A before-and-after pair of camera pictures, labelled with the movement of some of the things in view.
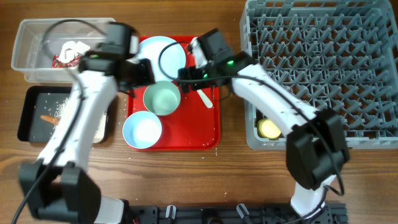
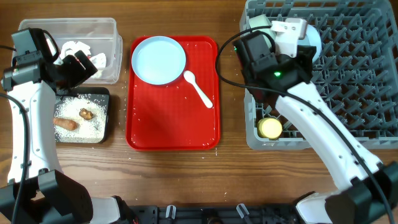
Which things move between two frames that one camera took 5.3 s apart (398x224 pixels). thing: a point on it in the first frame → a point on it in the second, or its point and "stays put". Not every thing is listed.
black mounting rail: x=332 y=213 stays put
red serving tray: x=193 y=126 stays put
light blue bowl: x=142 y=129 → x=312 y=38
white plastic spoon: x=206 y=101 stays put
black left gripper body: x=137 y=74 → x=73 y=73
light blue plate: x=173 y=56 stays put
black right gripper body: x=192 y=74 → x=303 y=55
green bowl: x=161 y=98 → x=261 y=20
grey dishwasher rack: x=341 y=55 stays put
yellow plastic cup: x=266 y=128 stays put
